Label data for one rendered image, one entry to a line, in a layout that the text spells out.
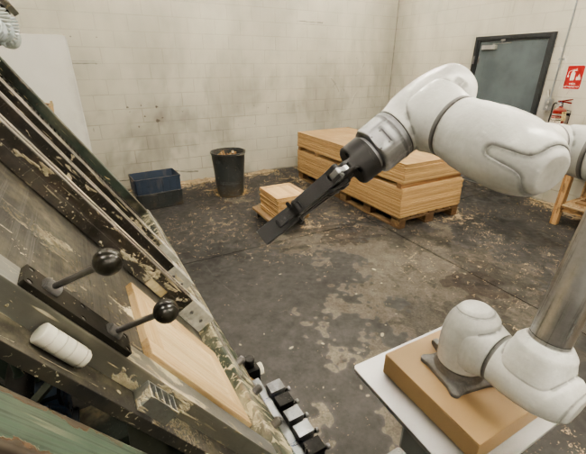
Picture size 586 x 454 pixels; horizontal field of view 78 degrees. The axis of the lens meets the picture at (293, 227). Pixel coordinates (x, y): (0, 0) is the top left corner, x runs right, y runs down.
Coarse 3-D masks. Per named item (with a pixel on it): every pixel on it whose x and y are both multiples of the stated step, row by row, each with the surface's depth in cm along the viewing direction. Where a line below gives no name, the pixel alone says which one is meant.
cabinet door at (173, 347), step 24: (144, 312) 90; (144, 336) 80; (168, 336) 93; (192, 336) 113; (168, 360) 79; (192, 360) 95; (216, 360) 117; (192, 384) 83; (216, 384) 99; (240, 408) 100
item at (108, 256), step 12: (96, 252) 47; (108, 252) 47; (96, 264) 46; (108, 264) 46; (120, 264) 48; (72, 276) 49; (84, 276) 49; (108, 276) 48; (48, 288) 49; (60, 288) 51
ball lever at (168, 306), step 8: (160, 304) 54; (168, 304) 54; (176, 304) 55; (152, 312) 54; (160, 312) 53; (168, 312) 53; (176, 312) 54; (136, 320) 56; (144, 320) 55; (160, 320) 53; (168, 320) 54; (112, 328) 56; (120, 328) 57; (128, 328) 56; (120, 336) 57
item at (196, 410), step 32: (0, 256) 48; (0, 288) 45; (32, 320) 48; (64, 320) 51; (96, 352) 55; (128, 384) 59; (160, 384) 63; (192, 416) 69; (224, 416) 77; (256, 448) 82
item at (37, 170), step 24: (0, 120) 84; (0, 144) 85; (24, 144) 88; (24, 168) 89; (48, 168) 92; (48, 192) 94; (72, 192) 96; (72, 216) 98; (96, 216) 102; (96, 240) 104; (120, 240) 107; (144, 264) 114; (168, 288) 121; (192, 312) 129
